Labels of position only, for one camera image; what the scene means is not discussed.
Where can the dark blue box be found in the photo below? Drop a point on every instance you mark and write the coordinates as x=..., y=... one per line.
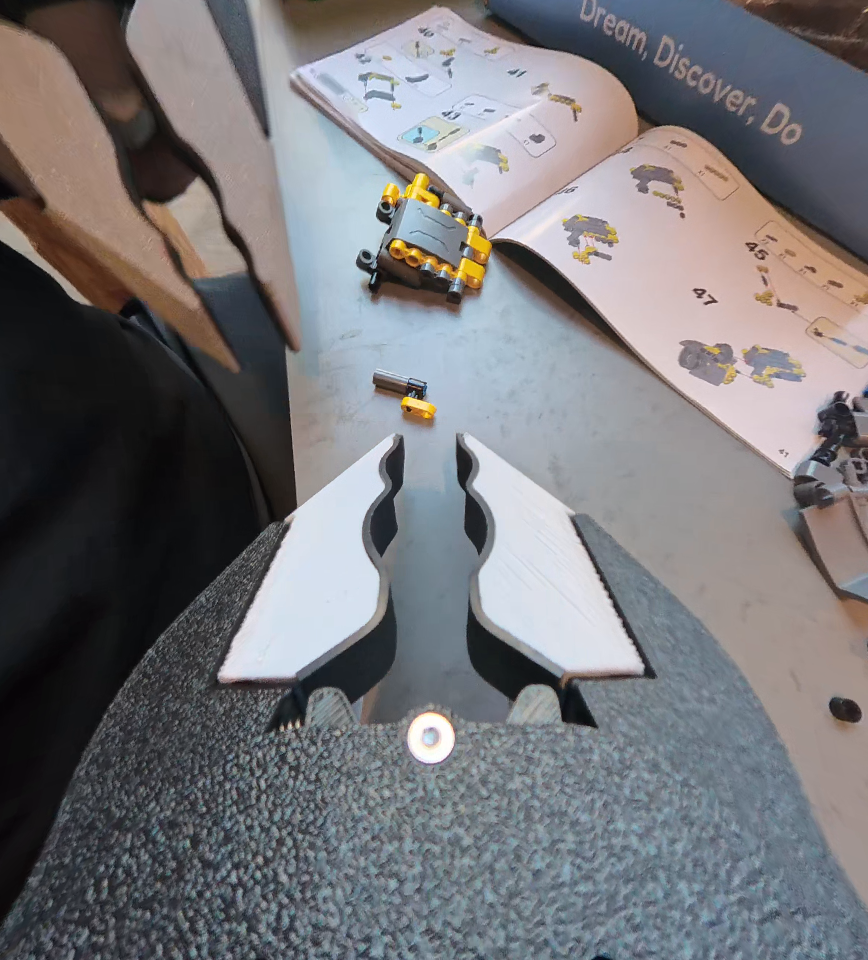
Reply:
x=703, y=82

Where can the grey desk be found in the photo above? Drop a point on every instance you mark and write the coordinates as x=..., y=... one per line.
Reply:
x=554, y=420

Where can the clear plastic bag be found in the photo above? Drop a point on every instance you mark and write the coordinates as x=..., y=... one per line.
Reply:
x=838, y=19

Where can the black axle pin brick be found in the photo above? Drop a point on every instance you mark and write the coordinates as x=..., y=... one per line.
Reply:
x=390, y=380

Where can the yellow grey brick assembly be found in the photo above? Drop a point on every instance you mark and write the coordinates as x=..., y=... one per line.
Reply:
x=426, y=232

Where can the small black round brick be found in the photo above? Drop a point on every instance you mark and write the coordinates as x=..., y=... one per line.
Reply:
x=845, y=709

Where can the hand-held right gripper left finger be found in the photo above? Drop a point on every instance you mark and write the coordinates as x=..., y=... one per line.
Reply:
x=306, y=592

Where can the open instruction booklet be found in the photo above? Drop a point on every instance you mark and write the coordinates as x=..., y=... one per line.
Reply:
x=703, y=247

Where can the grey curved panel brick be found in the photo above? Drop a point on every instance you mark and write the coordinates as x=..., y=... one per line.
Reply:
x=838, y=555

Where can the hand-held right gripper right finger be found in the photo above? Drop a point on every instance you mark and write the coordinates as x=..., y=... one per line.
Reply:
x=546, y=592

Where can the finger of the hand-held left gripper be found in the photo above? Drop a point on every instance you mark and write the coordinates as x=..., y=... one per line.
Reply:
x=44, y=120
x=216, y=97

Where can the wooden table leg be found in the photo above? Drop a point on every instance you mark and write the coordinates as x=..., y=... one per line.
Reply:
x=51, y=255

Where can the small yellow connector brick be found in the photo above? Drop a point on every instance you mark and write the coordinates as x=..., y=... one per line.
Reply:
x=419, y=406

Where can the person's dark clothing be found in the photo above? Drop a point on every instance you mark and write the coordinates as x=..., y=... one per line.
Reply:
x=66, y=525

